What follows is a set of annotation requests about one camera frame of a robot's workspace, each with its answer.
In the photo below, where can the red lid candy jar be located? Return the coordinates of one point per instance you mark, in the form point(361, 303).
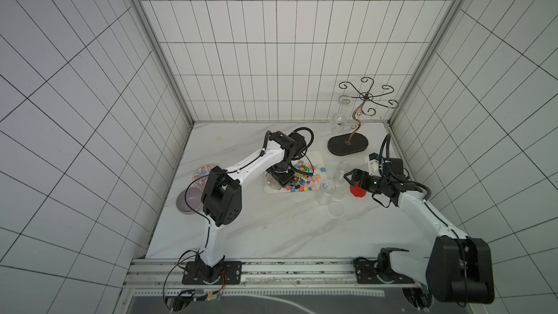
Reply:
point(273, 181)

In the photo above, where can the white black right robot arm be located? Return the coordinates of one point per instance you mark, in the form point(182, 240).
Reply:
point(458, 268)

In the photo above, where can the clear large jar lid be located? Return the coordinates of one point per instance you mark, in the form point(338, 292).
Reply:
point(336, 209)

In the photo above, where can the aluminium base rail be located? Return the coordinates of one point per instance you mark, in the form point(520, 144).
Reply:
point(313, 276)

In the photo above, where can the colourful candy jar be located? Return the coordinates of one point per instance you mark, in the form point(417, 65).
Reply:
point(325, 192)

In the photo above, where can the clear hanging wine glass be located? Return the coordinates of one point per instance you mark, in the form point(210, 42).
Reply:
point(339, 120)

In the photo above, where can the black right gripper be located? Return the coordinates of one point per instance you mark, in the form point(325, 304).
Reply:
point(360, 177)

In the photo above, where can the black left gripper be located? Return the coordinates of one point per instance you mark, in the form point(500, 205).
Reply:
point(283, 179)

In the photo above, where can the pile of star candies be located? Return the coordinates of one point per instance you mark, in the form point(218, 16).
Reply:
point(307, 178)

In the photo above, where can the colourful patterned plate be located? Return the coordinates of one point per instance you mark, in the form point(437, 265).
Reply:
point(201, 174)

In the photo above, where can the small clear candy jar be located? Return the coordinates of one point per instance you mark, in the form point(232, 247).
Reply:
point(342, 169)

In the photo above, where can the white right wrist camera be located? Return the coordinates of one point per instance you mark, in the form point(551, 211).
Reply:
point(375, 164)

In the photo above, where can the grey purple plate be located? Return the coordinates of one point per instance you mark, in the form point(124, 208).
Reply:
point(189, 201)

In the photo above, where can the white cutting board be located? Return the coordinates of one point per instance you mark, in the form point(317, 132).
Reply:
point(314, 157)

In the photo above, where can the copper glass rack dark base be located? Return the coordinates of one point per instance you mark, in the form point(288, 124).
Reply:
point(367, 104)

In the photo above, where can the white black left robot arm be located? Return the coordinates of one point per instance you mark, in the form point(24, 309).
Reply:
point(217, 198)

